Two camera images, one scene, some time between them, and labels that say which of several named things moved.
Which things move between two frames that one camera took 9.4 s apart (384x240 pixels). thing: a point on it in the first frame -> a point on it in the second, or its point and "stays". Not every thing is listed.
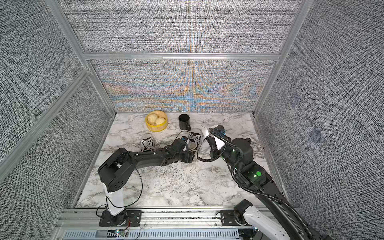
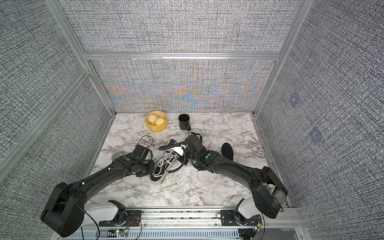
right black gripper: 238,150 -> 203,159
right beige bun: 159,121 stays
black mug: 184,122 stays
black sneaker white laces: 146,145 -> 162,166
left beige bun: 151,118 stays
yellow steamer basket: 156,121 stays
